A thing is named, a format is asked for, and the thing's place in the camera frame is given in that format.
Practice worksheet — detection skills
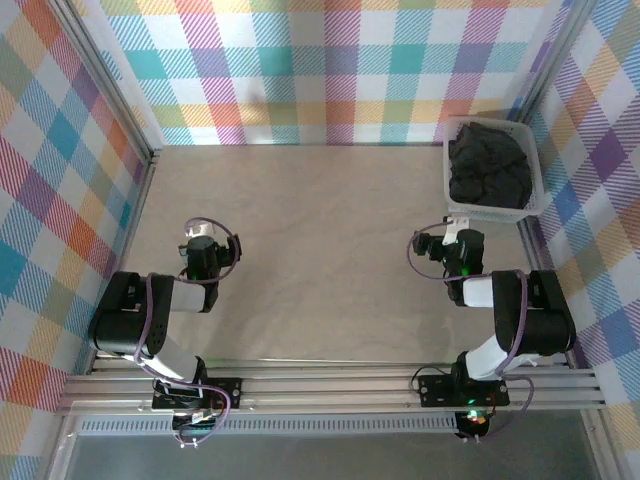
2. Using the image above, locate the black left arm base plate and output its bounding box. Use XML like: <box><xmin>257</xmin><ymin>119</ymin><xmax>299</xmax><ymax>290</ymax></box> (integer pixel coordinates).
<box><xmin>151</xmin><ymin>377</ymin><xmax>245</xmax><ymax>412</ymax></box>

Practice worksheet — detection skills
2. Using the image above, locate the black t-shirt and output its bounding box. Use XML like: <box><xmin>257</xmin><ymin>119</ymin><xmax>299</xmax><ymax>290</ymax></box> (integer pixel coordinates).
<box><xmin>448</xmin><ymin>123</ymin><xmax>532</xmax><ymax>210</ymax></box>

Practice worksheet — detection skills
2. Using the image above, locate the slotted grey cable duct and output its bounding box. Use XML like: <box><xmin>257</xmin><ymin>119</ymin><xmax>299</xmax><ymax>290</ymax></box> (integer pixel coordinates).
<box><xmin>79</xmin><ymin>418</ymin><xmax>460</xmax><ymax>435</ymax></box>

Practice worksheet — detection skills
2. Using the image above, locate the aluminium side rail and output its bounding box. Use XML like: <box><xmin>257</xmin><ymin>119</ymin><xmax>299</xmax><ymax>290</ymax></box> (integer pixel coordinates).
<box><xmin>85</xmin><ymin>152</ymin><xmax>161</xmax><ymax>376</ymax></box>
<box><xmin>517</xmin><ymin>219</ymin><xmax>574</xmax><ymax>364</ymax></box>

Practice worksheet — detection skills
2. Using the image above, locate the aluminium rail frame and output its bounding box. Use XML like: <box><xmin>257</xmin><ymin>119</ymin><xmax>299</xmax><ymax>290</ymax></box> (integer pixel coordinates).
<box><xmin>57</xmin><ymin>357</ymin><xmax>607</xmax><ymax>417</ymax></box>

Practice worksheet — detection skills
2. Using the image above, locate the aluminium corner post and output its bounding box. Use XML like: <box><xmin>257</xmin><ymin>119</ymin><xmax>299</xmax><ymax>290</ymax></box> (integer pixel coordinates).
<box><xmin>48</xmin><ymin>0</ymin><xmax>164</xmax><ymax>169</ymax></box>
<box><xmin>512</xmin><ymin>0</ymin><xmax>601</xmax><ymax>126</ymax></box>

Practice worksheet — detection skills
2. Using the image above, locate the white plastic basket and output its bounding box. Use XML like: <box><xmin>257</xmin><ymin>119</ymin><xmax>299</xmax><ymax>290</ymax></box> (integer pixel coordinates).
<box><xmin>442</xmin><ymin>115</ymin><xmax>547</xmax><ymax>224</ymax></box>

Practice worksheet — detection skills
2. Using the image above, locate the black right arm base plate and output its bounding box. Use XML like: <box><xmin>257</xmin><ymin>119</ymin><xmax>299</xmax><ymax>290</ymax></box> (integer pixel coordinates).
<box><xmin>417</xmin><ymin>372</ymin><xmax>511</xmax><ymax>408</ymax></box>

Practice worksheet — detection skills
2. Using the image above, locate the small LED circuit board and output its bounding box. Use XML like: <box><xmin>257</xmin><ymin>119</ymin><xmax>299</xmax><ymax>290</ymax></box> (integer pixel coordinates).
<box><xmin>172</xmin><ymin>407</ymin><xmax>224</xmax><ymax>450</ymax></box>
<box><xmin>455</xmin><ymin>407</ymin><xmax>494</xmax><ymax>444</ymax></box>

